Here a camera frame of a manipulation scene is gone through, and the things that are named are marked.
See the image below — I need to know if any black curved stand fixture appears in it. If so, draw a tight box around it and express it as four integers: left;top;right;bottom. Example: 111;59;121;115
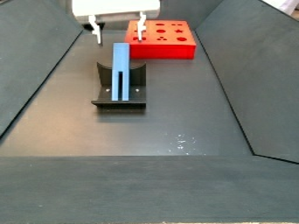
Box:
90;63;145;109

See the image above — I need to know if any red foam shape board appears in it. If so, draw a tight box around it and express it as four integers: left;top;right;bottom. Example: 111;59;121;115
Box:
124;20;196;60

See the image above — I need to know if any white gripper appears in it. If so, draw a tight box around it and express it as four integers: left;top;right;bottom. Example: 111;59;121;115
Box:
70;0;161;45

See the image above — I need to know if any blue slotted double-square block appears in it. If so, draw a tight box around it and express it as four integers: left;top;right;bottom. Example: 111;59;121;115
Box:
111;43;129;101

